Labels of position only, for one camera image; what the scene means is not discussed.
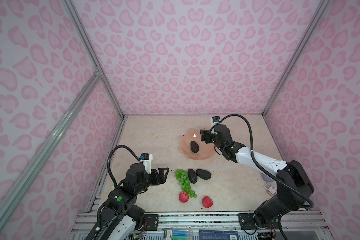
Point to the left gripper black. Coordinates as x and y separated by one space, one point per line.
162 179

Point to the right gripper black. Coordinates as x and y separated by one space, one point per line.
208 133

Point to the dark avocado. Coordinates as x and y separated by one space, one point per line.
193 178
194 147
203 174

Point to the green grape bunch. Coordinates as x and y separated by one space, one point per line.
185 183

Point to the red strawberry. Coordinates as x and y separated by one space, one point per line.
207 202
183 197

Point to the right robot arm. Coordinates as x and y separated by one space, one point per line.
286 182

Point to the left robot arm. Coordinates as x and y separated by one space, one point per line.
119 215

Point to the pink glass fruit bowl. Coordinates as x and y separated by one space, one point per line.
206 150

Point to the green label box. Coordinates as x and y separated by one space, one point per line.
171 234

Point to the blue circuit board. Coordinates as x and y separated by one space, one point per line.
218 235

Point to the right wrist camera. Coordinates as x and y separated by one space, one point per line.
215 120

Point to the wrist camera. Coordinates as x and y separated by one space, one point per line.
146 160
215 120

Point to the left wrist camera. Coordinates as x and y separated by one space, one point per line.
146 160

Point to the diagonal aluminium frame bar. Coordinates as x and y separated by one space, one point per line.
17 192

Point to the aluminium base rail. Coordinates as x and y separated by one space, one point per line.
297 225

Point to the aluminium corner frame post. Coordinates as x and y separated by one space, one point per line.
79 27

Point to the right aluminium corner post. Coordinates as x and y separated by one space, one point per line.
315 21

